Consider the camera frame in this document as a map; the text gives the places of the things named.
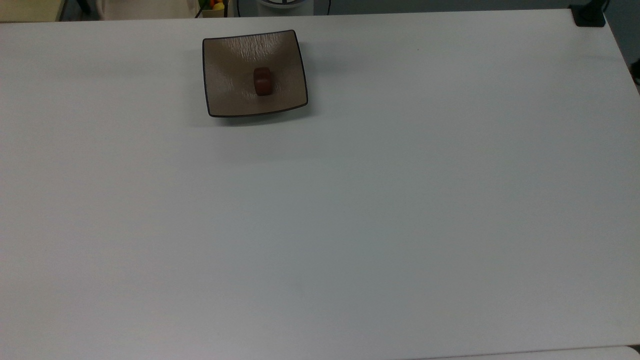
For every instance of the small red-brown block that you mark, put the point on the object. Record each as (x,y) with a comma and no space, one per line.
(263,81)

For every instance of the square brown ceramic plate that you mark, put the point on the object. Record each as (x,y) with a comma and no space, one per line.
(235,75)

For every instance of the box of toy fruits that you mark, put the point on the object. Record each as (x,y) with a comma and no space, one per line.
(215,7)

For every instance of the black table clamp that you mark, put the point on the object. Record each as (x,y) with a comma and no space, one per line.
(589,17)

